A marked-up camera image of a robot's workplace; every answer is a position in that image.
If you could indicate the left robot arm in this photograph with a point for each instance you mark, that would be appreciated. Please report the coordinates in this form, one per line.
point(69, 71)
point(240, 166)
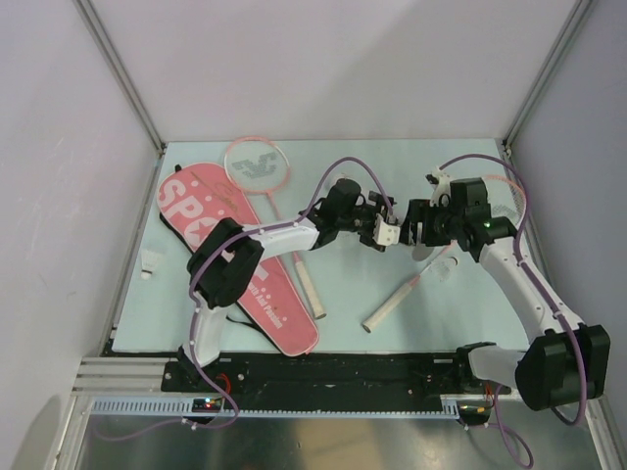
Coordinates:
point(224, 265)

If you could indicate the right aluminium frame post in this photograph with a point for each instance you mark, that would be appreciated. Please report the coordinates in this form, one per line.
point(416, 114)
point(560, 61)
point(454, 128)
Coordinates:
point(564, 41)

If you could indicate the left aluminium frame post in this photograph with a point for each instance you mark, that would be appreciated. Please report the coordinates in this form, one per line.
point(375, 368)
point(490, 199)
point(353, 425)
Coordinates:
point(113, 59)

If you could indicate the white shuttlecock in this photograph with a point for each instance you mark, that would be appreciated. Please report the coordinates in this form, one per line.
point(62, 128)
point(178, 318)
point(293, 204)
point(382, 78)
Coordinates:
point(442, 269)
point(150, 261)

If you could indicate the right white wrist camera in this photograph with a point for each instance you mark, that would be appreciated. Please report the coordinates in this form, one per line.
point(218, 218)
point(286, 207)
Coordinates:
point(440, 182)

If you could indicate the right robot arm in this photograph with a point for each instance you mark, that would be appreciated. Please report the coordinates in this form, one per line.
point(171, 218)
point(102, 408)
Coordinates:
point(566, 360)

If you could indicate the left pink badminton racket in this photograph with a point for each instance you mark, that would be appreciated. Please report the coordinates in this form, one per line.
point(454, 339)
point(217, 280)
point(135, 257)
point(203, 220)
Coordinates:
point(259, 168)

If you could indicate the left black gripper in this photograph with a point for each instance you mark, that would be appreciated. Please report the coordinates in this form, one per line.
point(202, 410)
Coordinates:
point(379, 208)

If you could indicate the aluminium frame post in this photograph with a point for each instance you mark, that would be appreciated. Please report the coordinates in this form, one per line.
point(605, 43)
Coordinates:
point(113, 59)
point(564, 41)

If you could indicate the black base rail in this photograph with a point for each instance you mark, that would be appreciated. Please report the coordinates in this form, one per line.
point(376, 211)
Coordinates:
point(340, 381)

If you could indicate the pink racket cover bag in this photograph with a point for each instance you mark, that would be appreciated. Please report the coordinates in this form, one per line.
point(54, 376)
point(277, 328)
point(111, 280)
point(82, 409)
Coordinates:
point(192, 200)

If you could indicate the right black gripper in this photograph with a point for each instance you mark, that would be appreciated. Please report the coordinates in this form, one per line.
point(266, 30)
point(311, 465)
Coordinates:
point(420, 211)

